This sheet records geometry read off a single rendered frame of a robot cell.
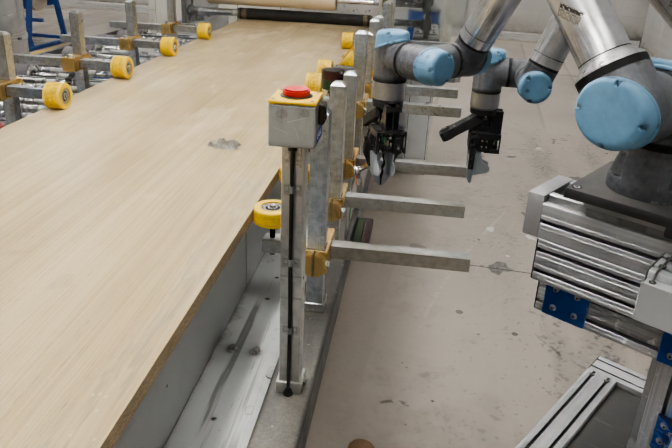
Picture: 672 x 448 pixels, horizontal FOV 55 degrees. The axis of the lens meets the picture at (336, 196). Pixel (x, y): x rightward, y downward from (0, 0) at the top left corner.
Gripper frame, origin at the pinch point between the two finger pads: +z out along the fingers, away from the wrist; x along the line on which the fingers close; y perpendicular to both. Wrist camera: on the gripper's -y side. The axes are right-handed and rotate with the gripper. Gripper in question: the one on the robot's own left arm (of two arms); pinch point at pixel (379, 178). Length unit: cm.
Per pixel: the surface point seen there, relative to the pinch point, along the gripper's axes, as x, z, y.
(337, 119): -11.5, -15.5, 2.0
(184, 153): -46, -1, -21
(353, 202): -6.0, 6.2, -0.6
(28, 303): -69, -1, 48
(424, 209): 10.2, 6.3, 5.4
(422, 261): 1.6, 7.3, 28.8
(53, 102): -84, -3, -64
